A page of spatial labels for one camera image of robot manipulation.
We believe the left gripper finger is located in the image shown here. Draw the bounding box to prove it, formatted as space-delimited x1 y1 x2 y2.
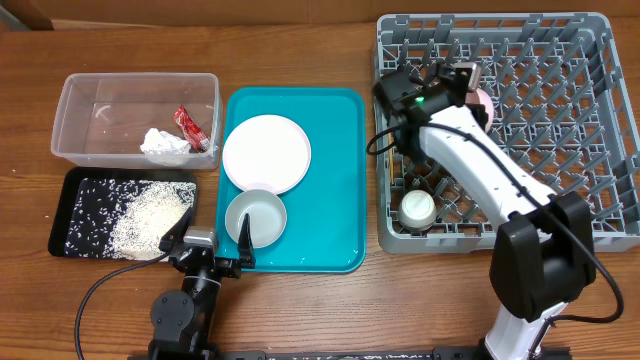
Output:
238 213 255 260
159 208 194 252

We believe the red snack wrapper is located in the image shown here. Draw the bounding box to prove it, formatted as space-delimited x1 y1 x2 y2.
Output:
173 105 211 152

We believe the white rice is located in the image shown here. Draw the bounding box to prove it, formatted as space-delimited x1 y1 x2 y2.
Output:
63 178 197 261

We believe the large white plate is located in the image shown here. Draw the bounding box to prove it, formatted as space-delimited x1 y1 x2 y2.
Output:
222 115 312 195

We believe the white tissue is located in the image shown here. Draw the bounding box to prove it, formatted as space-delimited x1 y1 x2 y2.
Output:
140 128 191 155

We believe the grey bowl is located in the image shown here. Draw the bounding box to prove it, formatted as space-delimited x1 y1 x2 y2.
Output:
225 189 287 249

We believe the teal serving tray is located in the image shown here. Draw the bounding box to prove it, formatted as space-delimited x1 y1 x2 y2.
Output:
224 87 367 273

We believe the black plastic tray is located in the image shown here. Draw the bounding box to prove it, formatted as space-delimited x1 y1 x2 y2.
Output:
48 167 198 257

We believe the wooden chopstick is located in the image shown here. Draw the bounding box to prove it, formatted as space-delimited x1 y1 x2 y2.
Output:
388 132 396 186

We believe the white cup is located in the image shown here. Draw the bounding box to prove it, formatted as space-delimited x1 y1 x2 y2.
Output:
398 190 437 232

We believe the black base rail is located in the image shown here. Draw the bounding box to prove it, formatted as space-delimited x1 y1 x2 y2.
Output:
127 347 572 360

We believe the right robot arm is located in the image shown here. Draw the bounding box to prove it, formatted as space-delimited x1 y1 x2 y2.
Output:
373 62 596 359

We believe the grey dish rack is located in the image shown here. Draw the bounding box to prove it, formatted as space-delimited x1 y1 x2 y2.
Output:
373 12 639 252

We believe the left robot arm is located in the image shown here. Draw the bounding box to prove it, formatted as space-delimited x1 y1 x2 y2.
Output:
148 210 255 359

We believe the clear plastic bin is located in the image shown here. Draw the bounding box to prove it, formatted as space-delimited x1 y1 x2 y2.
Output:
51 72 223 170

